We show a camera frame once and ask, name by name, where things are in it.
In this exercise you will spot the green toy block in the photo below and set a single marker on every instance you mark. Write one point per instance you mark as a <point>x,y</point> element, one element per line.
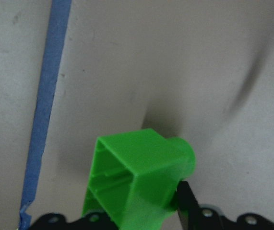
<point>134,176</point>

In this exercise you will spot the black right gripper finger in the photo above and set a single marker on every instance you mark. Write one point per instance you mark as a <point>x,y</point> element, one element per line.
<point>188,207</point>

